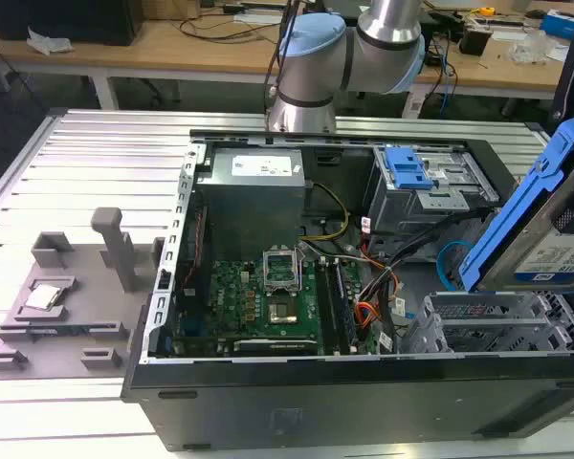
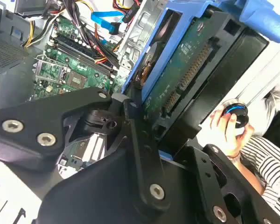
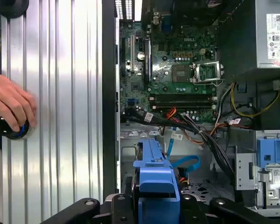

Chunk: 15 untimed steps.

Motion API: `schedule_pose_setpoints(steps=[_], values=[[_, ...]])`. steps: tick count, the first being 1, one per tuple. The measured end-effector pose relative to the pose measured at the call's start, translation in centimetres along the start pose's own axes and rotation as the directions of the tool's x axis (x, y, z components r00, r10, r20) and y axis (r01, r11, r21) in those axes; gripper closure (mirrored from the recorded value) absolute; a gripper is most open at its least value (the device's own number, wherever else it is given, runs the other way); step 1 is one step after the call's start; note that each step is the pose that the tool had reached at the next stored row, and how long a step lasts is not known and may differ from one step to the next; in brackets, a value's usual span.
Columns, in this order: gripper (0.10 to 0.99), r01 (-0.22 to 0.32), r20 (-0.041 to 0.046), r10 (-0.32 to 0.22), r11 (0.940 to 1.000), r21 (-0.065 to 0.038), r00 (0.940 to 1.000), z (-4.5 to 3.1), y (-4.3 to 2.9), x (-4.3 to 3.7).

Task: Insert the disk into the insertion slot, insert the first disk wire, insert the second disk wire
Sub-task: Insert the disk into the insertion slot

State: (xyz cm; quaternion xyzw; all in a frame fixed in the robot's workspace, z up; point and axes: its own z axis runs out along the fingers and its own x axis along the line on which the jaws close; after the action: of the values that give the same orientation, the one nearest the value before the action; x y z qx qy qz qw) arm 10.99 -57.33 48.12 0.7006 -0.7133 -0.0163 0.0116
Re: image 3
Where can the metal locking lever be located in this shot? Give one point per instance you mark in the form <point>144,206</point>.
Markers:
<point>220,80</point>

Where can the silver coin cell battery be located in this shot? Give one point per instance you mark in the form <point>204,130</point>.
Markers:
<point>141,55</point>

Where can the black RAM slot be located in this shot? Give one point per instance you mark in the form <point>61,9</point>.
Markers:
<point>182,107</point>
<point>182,95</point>
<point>182,104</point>
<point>182,99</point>

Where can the blue plastic bay latch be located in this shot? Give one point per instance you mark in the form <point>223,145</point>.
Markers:
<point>270,149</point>

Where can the green motherboard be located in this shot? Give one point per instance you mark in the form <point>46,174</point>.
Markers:
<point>163,77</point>

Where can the metal socket cover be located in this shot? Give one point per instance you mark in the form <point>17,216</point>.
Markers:
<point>196,73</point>

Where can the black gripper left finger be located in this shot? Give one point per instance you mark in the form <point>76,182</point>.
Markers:
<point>121,210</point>

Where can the black square chipset chip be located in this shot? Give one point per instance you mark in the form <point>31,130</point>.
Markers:
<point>137,86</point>

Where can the hard disk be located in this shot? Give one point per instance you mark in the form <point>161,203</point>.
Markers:
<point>158,191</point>

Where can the blue data port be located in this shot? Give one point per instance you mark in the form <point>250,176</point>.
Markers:
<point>133,101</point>

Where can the white expansion slot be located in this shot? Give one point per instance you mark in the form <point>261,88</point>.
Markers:
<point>131,51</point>

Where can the blue video port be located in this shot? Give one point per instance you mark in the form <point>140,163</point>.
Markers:
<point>166,23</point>

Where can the CPU socket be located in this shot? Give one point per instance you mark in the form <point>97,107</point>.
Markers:
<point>181,72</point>

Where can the grey metal disk bay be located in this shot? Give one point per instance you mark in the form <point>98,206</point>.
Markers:
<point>243,177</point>

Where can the black round foot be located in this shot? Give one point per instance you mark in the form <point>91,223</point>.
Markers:
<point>12,8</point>

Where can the person's bare hand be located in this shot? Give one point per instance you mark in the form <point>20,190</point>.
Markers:
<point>9,98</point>

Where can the black expansion slot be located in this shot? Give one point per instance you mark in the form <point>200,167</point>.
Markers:
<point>123,56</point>
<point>147,60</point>

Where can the black open PC case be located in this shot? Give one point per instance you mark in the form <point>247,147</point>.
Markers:
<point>109,70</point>

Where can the silver power supply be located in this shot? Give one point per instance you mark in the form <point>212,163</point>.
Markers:
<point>261,35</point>

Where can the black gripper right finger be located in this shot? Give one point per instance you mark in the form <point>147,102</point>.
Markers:
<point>189,210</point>

